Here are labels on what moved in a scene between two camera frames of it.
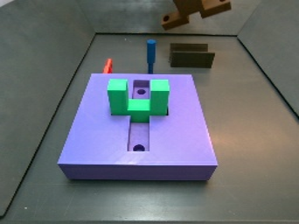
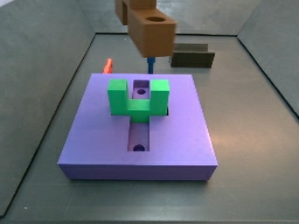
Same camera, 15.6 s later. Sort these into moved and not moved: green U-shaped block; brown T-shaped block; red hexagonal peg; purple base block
Moved: brown T-shaped block
Not moved: purple base block; green U-shaped block; red hexagonal peg
